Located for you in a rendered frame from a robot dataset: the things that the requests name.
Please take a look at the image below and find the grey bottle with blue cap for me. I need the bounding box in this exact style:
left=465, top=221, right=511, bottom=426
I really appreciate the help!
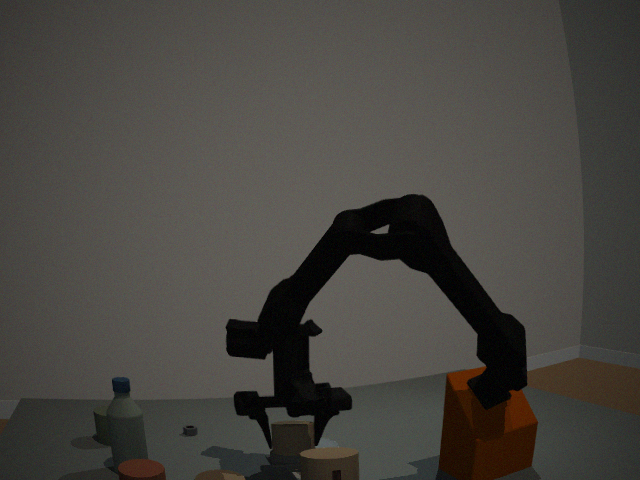
left=106, top=377, right=148, bottom=473

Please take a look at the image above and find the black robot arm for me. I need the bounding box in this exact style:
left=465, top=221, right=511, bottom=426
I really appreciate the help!
left=226, top=194, right=528, bottom=418

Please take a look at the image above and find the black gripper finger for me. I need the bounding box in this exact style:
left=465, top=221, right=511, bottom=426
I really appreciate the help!
left=248, top=413, right=272, bottom=449
left=314, top=407, right=340, bottom=446

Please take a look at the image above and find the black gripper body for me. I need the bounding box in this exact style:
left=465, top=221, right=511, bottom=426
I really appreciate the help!
left=234, top=361, right=352, bottom=416

